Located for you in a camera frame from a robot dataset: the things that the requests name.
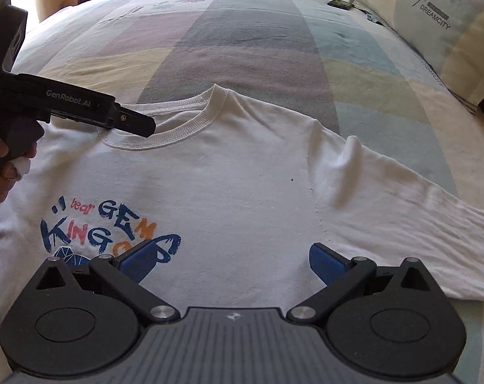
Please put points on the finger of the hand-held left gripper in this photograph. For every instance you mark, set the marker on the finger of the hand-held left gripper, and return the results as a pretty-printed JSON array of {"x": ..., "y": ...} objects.
[{"x": 138, "y": 124}]

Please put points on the large flower print pillow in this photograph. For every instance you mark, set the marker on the large flower print pillow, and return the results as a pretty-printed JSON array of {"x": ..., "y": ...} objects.
[{"x": 446, "y": 28}]

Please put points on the black phone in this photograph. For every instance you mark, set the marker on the black phone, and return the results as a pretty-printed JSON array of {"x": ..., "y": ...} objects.
[{"x": 340, "y": 4}]

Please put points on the white printed sweatshirt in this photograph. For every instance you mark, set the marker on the white printed sweatshirt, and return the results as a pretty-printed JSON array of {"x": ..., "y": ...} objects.
[{"x": 234, "y": 192}]

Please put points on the pastel patchwork bed sheet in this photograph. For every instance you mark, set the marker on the pastel patchwork bed sheet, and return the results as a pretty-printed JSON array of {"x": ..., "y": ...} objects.
[{"x": 246, "y": 48}]

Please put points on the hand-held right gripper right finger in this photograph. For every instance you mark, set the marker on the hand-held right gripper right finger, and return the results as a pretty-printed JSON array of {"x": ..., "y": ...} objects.
[{"x": 327, "y": 263}]

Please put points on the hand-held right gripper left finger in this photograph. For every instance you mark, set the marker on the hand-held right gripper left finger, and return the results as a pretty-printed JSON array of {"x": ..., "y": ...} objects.
[{"x": 140, "y": 263}]

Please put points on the small blue cloth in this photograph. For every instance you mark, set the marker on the small blue cloth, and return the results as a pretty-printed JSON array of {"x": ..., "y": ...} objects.
[{"x": 374, "y": 16}]

